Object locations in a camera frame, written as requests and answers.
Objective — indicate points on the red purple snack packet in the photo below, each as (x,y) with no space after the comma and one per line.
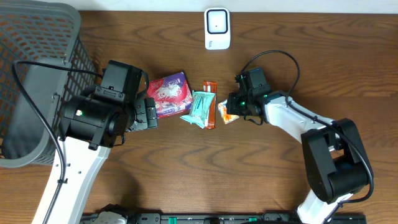
(171,94)

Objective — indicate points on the grey plastic mesh basket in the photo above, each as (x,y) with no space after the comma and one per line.
(54,66)

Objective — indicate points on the orange brown snack bar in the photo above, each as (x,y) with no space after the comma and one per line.
(211,86)

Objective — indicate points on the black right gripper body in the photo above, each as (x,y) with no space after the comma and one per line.
(232,104)

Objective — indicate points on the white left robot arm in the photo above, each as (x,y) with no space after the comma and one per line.
(88,131)

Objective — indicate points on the white barcode scanner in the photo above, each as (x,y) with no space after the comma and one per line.
(217,23)

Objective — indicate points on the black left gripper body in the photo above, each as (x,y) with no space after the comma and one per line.
(150,112)

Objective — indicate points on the light teal wipes packet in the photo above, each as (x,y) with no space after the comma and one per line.
(200,107)

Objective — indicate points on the small orange tissue pack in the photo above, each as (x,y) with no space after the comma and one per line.
(227,118)

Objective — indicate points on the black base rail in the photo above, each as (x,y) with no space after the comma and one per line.
(155,218)

